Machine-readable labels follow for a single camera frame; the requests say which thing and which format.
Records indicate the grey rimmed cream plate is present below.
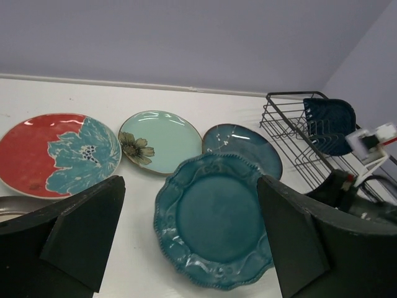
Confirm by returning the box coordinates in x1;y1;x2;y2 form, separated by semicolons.
0;196;55;222

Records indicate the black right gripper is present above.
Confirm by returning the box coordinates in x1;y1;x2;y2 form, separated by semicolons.
306;169;396;224

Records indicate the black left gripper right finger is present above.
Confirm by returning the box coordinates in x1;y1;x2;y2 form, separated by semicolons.
257;175;396;297

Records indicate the red and blue floral plate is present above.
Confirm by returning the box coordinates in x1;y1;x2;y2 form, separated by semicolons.
1;113;122;199

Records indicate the dark navy blue plate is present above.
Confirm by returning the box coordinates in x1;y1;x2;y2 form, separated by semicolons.
303;98;356;156

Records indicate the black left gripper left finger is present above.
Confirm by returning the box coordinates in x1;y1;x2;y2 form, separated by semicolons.
1;175;126;297

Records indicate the mint green flower plate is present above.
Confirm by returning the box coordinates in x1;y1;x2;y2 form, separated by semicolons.
118;111;202;175

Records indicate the black wire dish rack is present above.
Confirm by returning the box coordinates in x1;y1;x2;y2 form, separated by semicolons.
259;91;397;202

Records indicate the dark teal blossom plate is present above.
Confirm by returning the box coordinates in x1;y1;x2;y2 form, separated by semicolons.
202;124;283;180

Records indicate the teal scalloped beaded plate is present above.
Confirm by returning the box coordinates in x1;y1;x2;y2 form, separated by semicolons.
153;153;274;291

